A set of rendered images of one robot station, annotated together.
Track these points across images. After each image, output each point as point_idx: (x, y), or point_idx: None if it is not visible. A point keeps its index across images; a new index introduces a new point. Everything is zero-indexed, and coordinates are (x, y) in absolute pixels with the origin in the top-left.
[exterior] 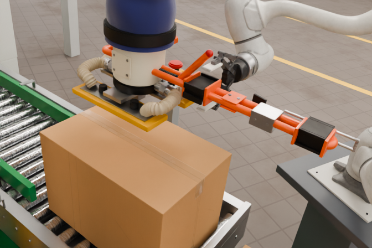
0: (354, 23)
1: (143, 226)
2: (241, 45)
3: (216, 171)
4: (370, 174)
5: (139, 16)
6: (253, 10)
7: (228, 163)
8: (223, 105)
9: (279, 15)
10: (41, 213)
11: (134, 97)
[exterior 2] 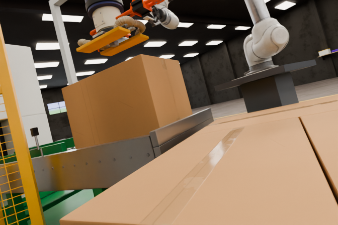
0: None
1: (134, 80)
2: None
3: (172, 63)
4: (255, 37)
5: None
6: None
7: (178, 65)
8: None
9: None
10: None
11: (112, 43)
